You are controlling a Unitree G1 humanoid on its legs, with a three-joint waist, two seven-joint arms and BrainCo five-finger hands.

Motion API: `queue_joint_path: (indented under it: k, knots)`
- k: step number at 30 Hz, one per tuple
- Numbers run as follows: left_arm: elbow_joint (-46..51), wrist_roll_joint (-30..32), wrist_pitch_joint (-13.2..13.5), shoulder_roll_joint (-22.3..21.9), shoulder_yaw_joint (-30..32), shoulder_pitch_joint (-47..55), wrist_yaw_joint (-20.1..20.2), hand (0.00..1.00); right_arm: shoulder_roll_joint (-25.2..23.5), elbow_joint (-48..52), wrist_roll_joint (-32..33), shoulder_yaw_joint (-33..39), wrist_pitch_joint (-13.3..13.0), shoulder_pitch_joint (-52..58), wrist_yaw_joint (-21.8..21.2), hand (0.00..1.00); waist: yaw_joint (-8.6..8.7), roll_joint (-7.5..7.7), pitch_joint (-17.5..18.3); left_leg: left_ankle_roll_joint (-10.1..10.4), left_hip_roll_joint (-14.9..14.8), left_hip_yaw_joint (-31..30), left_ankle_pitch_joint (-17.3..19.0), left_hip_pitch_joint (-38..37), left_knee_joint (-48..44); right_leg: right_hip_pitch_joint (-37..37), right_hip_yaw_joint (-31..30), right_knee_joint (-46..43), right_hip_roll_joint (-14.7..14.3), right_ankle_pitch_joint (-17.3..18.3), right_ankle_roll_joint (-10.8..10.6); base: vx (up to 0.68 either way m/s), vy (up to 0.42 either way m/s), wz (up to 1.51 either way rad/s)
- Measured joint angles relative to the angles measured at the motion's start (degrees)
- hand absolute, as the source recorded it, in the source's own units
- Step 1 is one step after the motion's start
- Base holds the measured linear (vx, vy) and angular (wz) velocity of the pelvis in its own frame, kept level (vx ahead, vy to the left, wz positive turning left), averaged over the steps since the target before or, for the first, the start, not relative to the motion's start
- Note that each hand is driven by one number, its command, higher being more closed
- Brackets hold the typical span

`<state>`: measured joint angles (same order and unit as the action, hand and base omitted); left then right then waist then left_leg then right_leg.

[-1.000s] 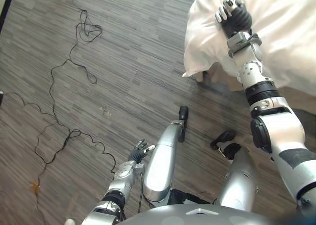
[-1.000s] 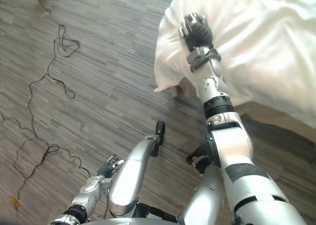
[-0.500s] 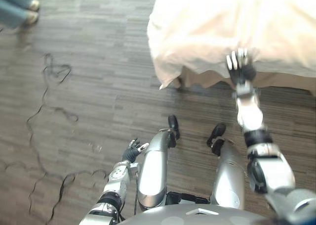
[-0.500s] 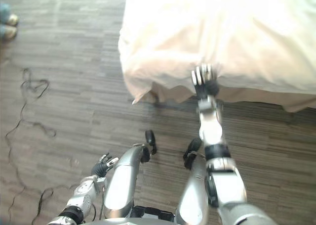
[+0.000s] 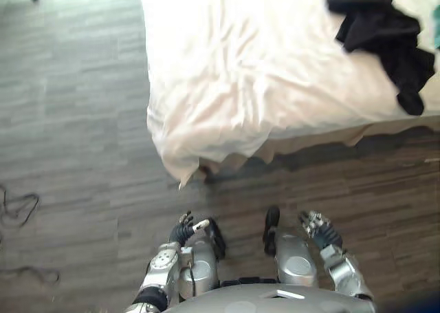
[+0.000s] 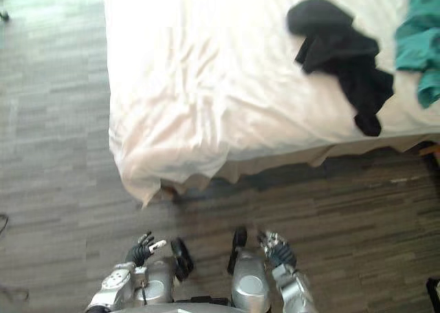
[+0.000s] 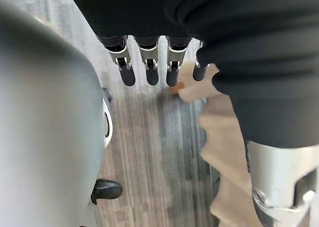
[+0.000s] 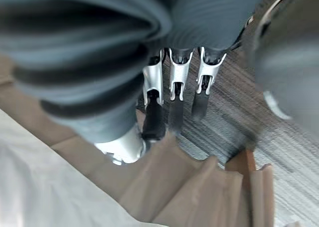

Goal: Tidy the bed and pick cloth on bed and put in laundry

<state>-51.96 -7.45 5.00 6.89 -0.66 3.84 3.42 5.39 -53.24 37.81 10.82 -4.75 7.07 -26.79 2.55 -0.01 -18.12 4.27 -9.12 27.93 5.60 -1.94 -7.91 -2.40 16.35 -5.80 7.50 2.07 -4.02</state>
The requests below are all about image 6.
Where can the right dark robot foot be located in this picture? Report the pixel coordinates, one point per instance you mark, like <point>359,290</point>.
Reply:
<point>237,247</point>

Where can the dark robot foot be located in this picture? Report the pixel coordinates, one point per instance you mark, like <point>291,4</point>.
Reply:
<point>237,247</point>
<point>181,259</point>

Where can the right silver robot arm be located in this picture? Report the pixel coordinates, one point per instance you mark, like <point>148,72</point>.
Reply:
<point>295,287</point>

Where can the black object at floor edge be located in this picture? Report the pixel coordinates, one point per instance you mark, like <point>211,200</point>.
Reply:
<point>434,294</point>

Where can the teal green cloth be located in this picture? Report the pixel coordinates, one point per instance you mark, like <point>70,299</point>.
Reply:
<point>420,44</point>

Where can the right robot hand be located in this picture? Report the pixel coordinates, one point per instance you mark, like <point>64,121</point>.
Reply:
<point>280,251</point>

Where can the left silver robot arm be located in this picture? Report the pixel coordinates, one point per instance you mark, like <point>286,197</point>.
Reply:
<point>118,285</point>

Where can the left dark robot foot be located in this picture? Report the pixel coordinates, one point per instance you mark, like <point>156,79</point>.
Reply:
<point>181,259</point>

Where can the black cloth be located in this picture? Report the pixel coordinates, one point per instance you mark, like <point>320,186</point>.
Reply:
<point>340,56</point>

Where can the white bed sheet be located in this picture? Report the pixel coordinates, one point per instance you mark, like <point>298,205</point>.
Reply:
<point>240,86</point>

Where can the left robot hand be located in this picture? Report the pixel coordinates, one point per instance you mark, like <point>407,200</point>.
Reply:
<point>139,251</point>

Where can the left silver robot leg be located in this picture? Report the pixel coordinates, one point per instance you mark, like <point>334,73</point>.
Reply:
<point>159,281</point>

